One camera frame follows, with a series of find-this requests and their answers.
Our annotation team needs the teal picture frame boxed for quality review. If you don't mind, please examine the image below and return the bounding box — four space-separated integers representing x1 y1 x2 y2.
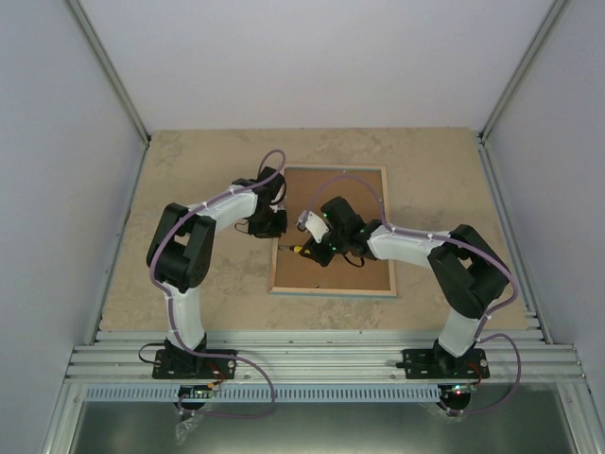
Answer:
269 164 397 298

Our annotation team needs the yellow screwdriver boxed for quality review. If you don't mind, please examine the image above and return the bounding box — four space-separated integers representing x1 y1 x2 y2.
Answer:
278 244 303 253

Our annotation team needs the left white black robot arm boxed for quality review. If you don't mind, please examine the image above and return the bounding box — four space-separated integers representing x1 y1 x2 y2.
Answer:
147 166 287 377

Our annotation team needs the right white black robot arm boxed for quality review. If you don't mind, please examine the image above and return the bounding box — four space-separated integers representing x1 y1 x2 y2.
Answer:
297 197 511 377

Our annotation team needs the right controller board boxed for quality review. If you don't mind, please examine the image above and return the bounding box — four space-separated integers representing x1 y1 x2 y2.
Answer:
442 382 477 395

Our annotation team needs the controller board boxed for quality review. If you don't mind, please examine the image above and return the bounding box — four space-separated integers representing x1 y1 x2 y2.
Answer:
177 383 220 400
442 382 477 395

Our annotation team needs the left controller board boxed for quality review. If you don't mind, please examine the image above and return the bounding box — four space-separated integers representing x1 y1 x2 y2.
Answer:
177 383 220 400

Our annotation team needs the clear plastic bag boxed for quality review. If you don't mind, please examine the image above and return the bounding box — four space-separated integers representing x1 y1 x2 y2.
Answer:
175 415 203 445

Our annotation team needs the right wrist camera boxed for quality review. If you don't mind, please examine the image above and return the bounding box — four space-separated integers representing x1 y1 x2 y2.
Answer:
296 210 330 244

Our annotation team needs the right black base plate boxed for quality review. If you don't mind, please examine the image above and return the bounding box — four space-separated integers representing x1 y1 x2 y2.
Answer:
396 348 491 379

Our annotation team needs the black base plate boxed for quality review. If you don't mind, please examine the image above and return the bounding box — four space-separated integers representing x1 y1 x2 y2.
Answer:
396 348 491 379
151 349 237 381

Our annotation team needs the grey slotted cable duct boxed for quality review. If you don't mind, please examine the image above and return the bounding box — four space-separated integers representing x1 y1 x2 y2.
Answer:
85 384 441 403

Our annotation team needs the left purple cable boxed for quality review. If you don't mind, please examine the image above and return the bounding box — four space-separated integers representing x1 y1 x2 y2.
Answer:
148 149 289 420

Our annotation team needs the purple cable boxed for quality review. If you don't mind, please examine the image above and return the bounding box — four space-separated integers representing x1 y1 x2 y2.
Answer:
148 149 289 420
306 174 524 417

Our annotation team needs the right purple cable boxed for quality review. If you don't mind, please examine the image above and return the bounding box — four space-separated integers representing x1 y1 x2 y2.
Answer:
306 174 524 417

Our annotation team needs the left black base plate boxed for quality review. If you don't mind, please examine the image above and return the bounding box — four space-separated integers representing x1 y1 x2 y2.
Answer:
151 349 237 381

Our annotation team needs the aluminium rail base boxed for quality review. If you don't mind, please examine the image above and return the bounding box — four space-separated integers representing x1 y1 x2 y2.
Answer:
65 329 586 384

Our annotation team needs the left aluminium corner post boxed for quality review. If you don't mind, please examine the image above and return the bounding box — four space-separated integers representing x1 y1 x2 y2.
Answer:
63 0 151 148

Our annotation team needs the aluminium corner post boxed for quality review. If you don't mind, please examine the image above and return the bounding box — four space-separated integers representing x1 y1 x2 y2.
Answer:
63 0 151 148
476 0 571 147

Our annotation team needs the right aluminium corner post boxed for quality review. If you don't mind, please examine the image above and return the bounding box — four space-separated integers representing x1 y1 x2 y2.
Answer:
476 0 571 147

